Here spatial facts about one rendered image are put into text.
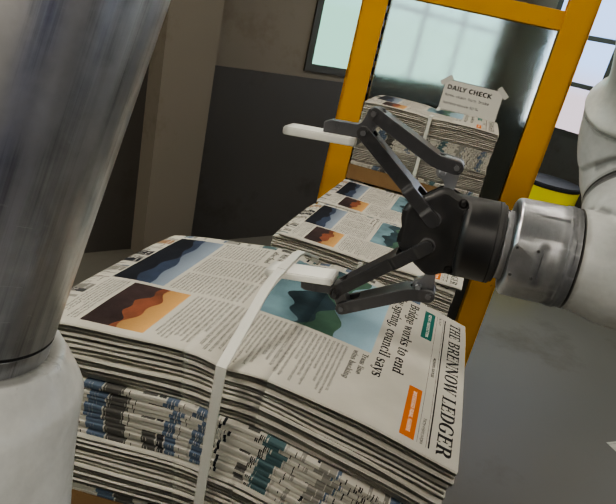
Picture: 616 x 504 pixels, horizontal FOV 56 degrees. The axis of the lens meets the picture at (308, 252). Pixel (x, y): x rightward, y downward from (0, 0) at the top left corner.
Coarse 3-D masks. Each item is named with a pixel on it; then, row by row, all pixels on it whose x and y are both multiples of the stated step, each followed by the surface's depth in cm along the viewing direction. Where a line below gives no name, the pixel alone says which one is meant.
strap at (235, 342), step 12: (300, 252) 63; (288, 264) 59; (276, 276) 56; (264, 288) 54; (264, 300) 53; (252, 312) 51; (240, 324) 50; (240, 336) 49; (228, 348) 48; (228, 360) 47
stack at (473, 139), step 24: (384, 96) 178; (360, 120) 160; (408, 120) 157; (432, 120) 155; (456, 120) 159; (480, 120) 170; (360, 144) 162; (432, 144) 157; (456, 144) 155; (480, 144) 153; (408, 168) 161; (432, 168) 159; (480, 168) 155
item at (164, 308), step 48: (192, 240) 75; (96, 288) 58; (144, 288) 59; (192, 288) 60; (240, 288) 61; (96, 336) 51; (144, 336) 50; (192, 336) 51; (96, 384) 52; (144, 384) 51; (96, 432) 54; (144, 432) 52; (96, 480) 55; (144, 480) 54
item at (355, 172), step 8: (352, 168) 165; (360, 168) 164; (368, 168) 163; (352, 176) 165; (360, 176) 165; (368, 176) 164; (376, 176) 163; (384, 176) 163; (376, 184) 164; (384, 184) 164; (392, 184) 163; (424, 184) 160; (400, 192) 163
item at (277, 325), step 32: (288, 256) 72; (256, 288) 62; (288, 288) 63; (224, 320) 54; (256, 320) 56; (288, 320) 57; (192, 352) 48; (256, 352) 51; (192, 384) 49; (224, 384) 49; (256, 384) 48; (192, 416) 50; (224, 416) 50; (256, 416) 49; (192, 448) 51; (224, 448) 51; (192, 480) 52; (224, 480) 51
